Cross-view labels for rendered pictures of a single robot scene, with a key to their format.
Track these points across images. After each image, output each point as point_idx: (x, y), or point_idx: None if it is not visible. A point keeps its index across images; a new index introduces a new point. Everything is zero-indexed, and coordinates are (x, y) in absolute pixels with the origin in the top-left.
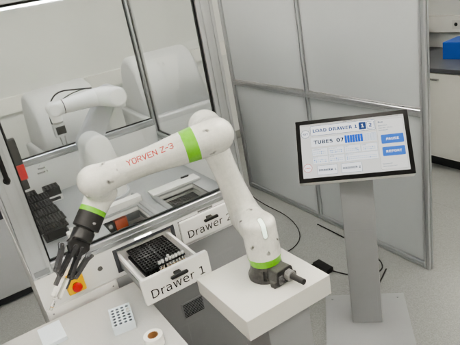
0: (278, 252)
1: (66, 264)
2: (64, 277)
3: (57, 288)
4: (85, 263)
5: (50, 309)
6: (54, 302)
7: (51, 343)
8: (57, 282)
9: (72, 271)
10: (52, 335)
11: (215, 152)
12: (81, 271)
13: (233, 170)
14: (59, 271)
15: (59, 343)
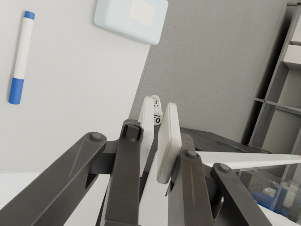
0: None
1: (197, 195)
2: (141, 171)
3: (178, 119)
4: (38, 197)
5: (159, 99)
6: (157, 105)
7: (23, 173)
8: (187, 141)
9: (133, 162)
10: (9, 197)
11: None
12: (70, 158)
13: None
14: (205, 174)
15: (5, 168)
